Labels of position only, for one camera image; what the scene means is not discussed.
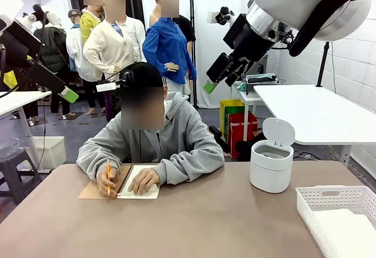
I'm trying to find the brown spiral notebook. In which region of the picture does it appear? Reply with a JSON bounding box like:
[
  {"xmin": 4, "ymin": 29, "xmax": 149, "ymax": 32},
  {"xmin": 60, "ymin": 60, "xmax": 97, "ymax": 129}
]
[{"xmin": 78, "ymin": 165, "xmax": 161, "ymax": 200}]

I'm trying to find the white storage bin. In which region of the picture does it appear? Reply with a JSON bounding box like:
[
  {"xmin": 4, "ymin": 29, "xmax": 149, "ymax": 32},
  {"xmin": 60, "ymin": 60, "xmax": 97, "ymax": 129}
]
[{"xmin": 25, "ymin": 136, "xmax": 68, "ymax": 170}]

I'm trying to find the white paper stack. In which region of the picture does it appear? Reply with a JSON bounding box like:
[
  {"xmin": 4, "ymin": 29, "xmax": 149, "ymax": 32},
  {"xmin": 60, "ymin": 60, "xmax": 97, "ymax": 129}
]
[{"xmin": 313, "ymin": 208, "xmax": 376, "ymax": 258}]

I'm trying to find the mannequin in dark green jacket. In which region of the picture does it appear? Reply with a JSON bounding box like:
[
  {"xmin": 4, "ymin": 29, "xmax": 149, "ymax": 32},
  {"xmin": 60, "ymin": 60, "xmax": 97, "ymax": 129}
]
[{"xmin": 33, "ymin": 5, "xmax": 71, "ymax": 116}]

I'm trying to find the mannequin in black t-shirt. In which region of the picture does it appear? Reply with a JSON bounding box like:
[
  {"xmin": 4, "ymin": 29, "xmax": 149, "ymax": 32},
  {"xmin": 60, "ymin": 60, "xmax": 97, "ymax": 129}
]
[{"xmin": 176, "ymin": 14, "xmax": 197, "ymax": 65}]

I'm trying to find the white head-mounted camera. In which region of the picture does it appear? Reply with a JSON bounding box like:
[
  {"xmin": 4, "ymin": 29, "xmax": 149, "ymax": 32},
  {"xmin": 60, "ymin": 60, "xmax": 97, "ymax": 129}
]
[{"xmin": 96, "ymin": 69, "xmax": 136, "ymax": 93}]

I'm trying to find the person's left hand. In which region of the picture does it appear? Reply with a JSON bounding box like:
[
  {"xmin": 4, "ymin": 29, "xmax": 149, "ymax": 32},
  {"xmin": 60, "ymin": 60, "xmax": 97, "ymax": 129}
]
[{"xmin": 127, "ymin": 168, "xmax": 161, "ymax": 196}]

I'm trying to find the mannequin in cream cardigan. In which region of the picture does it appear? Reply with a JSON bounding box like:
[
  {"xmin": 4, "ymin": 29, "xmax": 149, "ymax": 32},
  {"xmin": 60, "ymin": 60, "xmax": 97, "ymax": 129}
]
[{"xmin": 83, "ymin": 0, "xmax": 147, "ymax": 123}]

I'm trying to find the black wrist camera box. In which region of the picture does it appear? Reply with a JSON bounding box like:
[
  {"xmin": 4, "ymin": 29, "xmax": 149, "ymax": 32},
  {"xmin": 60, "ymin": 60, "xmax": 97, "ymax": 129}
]
[
  {"xmin": 222, "ymin": 13, "xmax": 248, "ymax": 50},
  {"xmin": 8, "ymin": 19, "xmax": 42, "ymax": 62}
]

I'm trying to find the large white table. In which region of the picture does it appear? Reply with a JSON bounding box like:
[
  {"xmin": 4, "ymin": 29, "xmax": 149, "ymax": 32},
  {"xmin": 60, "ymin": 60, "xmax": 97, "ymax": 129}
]
[{"xmin": 253, "ymin": 84, "xmax": 376, "ymax": 167}]

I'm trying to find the mannequin in white jacket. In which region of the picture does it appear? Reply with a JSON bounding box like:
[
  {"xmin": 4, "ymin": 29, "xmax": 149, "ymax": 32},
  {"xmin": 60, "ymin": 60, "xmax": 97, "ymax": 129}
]
[{"xmin": 66, "ymin": 9, "xmax": 98, "ymax": 115}]

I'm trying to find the yellow pencil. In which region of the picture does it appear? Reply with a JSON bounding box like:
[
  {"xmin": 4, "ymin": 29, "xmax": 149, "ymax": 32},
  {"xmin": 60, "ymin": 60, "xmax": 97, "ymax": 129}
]
[{"xmin": 106, "ymin": 158, "xmax": 111, "ymax": 197}]

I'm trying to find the person's right hand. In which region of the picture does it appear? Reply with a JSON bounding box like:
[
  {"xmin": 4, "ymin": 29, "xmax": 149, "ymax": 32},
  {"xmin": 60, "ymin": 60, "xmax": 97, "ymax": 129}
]
[{"xmin": 96, "ymin": 166, "xmax": 120, "ymax": 199}]

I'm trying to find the left wrist knob mount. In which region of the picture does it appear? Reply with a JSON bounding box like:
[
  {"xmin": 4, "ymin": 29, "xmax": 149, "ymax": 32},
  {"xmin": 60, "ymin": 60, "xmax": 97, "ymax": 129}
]
[{"xmin": 22, "ymin": 4, "xmax": 45, "ymax": 32}]

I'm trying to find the right wrist knob mount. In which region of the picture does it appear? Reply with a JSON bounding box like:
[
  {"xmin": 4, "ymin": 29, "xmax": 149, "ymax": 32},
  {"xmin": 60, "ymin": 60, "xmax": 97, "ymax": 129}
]
[{"xmin": 207, "ymin": 6, "xmax": 236, "ymax": 26}]

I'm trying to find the wrist knob mount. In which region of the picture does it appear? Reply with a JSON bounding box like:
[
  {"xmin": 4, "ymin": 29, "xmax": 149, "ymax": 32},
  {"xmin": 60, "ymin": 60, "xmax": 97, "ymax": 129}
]
[
  {"xmin": 22, "ymin": 4, "xmax": 45, "ymax": 32},
  {"xmin": 207, "ymin": 6, "xmax": 236, "ymax": 26}
]

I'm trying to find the bare beige mannequin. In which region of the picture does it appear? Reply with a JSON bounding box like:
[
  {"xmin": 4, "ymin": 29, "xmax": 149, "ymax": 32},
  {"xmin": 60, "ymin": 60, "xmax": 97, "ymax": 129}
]
[{"xmin": 149, "ymin": 0, "xmax": 165, "ymax": 28}]

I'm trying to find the grey tray with teal items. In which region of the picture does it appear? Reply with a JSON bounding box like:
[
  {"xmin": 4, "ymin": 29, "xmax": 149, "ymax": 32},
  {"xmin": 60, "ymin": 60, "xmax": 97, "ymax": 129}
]
[{"xmin": 244, "ymin": 73, "xmax": 279, "ymax": 96}]

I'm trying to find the mannequin in blue shirt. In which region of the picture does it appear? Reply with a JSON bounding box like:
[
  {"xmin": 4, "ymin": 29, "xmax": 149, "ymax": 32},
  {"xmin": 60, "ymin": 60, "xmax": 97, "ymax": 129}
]
[{"xmin": 142, "ymin": 0, "xmax": 197, "ymax": 96}]

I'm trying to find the black cap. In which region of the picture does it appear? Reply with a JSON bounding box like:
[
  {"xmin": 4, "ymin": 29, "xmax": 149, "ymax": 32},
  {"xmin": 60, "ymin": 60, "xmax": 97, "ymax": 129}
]
[{"xmin": 119, "ymin": 62, "xmax": 164, "ymax": 90}]

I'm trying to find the clear bowl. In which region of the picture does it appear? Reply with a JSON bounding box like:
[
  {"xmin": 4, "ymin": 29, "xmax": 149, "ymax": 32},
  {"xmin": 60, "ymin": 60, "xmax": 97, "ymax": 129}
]
[{"xmin": 0, "ymin": 136, "xmax": 21, "ymax": 158}]

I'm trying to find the person's left forearm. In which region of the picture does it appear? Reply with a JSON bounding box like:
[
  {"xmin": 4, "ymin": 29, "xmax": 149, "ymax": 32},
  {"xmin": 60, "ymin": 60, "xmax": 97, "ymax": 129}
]
[{"xmin": 151, "ymin": 149, "xmax": 226, "ymax": 186}]

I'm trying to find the mannequin in yellow jacket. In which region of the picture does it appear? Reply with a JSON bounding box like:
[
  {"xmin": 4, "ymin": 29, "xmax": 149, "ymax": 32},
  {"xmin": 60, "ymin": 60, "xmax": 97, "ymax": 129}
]
[{"xmin": 79, "ymin": 0, "xmax": 103, "ymax": 46}]

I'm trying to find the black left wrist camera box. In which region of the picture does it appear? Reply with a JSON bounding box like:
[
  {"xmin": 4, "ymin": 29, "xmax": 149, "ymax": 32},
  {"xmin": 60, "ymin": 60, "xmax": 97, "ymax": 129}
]
[{"xmin": 8, "ymin": 19, "xmax": 42, "ymax": 62}]

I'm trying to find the grey box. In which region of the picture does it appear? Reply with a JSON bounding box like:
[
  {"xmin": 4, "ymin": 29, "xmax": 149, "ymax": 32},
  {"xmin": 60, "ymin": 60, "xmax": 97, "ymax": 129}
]
[{"xmin": 258, "ymin": 53, "xmax": 270, "ymax": 79}]

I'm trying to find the black light stand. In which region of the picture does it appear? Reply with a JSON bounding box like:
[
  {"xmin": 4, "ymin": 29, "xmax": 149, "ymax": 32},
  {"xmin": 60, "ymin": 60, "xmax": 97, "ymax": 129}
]
[{"xmin": 315, "ymin": 42, "xmax": 333, "ymax": 88}]

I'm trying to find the person's right forearm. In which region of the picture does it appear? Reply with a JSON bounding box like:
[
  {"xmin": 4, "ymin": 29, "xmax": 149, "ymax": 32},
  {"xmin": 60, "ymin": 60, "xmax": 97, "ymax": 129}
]
[{"xmin": 76, "ymin": 143, "xmax": 121, "ymax": 182}]

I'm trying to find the white perforated plastic basket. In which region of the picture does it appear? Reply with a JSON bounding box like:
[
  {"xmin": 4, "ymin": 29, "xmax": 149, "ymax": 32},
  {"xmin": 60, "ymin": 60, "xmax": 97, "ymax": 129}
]
[{"xmin": 296, "ymin": 185, "xmax": 376, "ymax": 258}]

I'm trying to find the small white side table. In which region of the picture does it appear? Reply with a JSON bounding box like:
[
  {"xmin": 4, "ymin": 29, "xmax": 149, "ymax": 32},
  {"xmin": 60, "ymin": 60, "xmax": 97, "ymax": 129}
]
[{"xmin": 230, "ymin": 78, "xmax": 265, "ymax": 141}]

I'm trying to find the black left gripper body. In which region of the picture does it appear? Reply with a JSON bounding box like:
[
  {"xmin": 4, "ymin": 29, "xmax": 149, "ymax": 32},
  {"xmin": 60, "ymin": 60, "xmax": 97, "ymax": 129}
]
[{"xmin": 0, "ymin": 31, "xmax": 66, "ymax": 95}]

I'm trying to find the green bag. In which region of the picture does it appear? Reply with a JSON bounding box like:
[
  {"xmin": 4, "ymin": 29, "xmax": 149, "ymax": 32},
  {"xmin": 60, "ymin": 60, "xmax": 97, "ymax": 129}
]
[{"xmin": 224, "ymin": 105, "xmax": 246, "ymax": 115}]

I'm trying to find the white lidded trash bin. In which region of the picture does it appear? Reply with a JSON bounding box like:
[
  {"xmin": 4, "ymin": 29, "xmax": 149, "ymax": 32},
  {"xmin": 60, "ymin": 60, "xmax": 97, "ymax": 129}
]
[{"xmin": 249, "ymin": 117, "xmax": 296, "ymax": 194}]

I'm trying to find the yellow bag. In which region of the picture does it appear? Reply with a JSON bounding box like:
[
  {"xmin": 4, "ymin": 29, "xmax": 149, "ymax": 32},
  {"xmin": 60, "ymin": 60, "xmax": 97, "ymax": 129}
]
[{"xmin": 220, "ymin": 99, "xmax": 246, "ymax": 132}]

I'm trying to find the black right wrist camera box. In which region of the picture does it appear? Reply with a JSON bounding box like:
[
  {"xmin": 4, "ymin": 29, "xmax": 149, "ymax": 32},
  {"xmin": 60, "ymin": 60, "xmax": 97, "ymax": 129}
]
[{"xmin": 222, "ymin": 13, "xmax": 248, "ymax": 50}]

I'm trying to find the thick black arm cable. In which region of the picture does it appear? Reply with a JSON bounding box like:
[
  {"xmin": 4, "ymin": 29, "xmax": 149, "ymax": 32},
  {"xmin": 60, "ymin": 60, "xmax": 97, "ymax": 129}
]
[{"xmin": 288, "ymin": 0, "xmax": 376, "ymax": 58}]

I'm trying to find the dark grey plastic stool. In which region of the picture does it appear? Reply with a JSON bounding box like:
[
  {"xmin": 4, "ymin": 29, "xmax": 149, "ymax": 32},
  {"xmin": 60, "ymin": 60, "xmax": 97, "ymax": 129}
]
[{"xmin": 0, "ymin": 148, "xmax": 42, "ymax": 205}]

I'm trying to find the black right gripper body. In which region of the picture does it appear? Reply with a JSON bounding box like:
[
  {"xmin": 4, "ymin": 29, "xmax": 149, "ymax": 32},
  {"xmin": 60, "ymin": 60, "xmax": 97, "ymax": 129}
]
[{"xmin": 205, "ymin": 24, "xmax": 277, "ymax": 85}]

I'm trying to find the red storage box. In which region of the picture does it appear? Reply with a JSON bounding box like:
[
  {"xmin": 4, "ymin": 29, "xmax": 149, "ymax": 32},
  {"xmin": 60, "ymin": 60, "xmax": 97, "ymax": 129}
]
[{"xmin": 228, "ymin": 111, "xmax": 259, "ymax": 159}]

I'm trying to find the white table with slanted leg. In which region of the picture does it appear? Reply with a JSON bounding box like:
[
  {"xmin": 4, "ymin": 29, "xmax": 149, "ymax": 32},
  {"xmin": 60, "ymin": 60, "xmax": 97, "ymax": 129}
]
[{"xmin": 0, "ymin": 90, "xmax": 53, "ymax": 173}]

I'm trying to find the grey hooded sweatshirt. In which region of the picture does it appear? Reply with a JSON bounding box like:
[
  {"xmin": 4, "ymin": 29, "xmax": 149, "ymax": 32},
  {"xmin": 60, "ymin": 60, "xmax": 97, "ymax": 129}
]
[{"xmin": 76, "ymin": 92, "xmax": 226, "ymax": 186}]

